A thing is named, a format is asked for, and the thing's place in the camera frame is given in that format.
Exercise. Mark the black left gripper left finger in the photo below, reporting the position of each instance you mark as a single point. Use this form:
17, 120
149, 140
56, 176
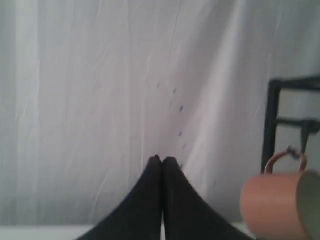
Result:
139, 215

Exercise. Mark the pink ceramic mug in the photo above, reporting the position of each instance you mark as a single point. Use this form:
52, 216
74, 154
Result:
282, 206

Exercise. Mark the white backdrop curtain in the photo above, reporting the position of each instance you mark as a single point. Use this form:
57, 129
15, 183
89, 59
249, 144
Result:
90, 89

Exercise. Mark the black two-tier shelf rack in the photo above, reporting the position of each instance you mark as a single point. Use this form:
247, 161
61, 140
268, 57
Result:
308, 126

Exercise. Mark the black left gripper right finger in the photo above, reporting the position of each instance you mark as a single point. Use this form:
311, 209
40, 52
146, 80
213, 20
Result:
186, 215

